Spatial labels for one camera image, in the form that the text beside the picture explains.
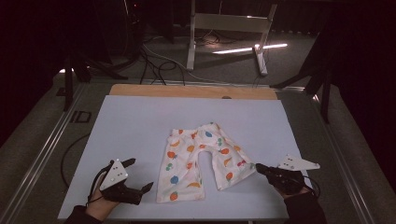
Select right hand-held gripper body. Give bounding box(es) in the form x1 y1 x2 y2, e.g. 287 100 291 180
268 154 321 196

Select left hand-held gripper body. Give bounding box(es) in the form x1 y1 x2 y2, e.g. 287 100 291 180
99 159 144 206

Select white fruit print pants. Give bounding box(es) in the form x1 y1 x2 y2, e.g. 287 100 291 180
156 121 257 203

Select person's right hand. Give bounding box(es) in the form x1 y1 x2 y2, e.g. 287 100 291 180
277 185 313 200

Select person's left hand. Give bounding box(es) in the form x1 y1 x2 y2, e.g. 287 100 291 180
85 186 120 222

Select pale table cover sheet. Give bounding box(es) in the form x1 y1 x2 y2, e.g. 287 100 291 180
57 94 307 221

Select wooden table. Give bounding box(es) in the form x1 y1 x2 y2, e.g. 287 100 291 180
108 83 278 101

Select black metal stand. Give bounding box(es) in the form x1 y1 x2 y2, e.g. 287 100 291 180
63 55 129 112
270 31 333 124

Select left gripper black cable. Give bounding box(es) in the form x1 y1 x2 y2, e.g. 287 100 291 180
87 160 116 207

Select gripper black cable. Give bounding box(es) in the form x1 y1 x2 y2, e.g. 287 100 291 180
87 160 116 207
303 175 321 199

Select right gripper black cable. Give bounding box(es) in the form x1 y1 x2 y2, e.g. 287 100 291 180
303 175 321 199

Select metal floor rail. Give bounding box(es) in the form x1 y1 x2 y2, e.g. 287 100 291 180
311 92 376 224
0 83 87 224

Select black floor cable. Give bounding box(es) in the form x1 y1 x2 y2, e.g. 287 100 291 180
60 133 92 189

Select tangled black floor cables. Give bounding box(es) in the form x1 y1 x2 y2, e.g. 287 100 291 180
139 46 187 87

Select white metal stand frame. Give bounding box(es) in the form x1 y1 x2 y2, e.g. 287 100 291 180
186 0 278 77

